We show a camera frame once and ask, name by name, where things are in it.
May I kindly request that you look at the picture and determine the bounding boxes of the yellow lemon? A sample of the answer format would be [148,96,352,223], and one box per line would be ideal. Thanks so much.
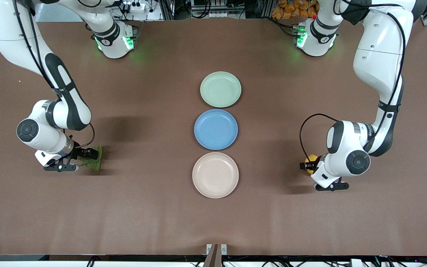
[305,154,321,174]

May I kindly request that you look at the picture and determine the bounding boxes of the green lettuce leaf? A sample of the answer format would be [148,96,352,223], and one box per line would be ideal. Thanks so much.
[79,145,103,172]

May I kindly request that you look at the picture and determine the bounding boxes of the beige round plate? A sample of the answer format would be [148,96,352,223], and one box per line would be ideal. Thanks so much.
[192,152,239,199]

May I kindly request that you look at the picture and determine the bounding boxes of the blue round plate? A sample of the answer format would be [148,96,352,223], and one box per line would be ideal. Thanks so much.
[194,109,238,151]

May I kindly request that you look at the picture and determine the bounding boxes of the pale green round plate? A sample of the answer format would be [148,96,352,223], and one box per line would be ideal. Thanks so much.
[200,71,242,108]

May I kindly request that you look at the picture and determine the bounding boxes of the white power strip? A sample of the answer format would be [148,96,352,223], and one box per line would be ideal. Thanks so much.
[122,1,152,14]

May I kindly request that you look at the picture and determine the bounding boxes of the orange snack bag pile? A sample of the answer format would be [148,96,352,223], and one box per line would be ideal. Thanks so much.
[272,0,320,19]

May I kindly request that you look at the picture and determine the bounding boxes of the metal camera post bracket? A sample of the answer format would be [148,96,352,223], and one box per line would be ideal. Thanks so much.
[206,244,228,267]

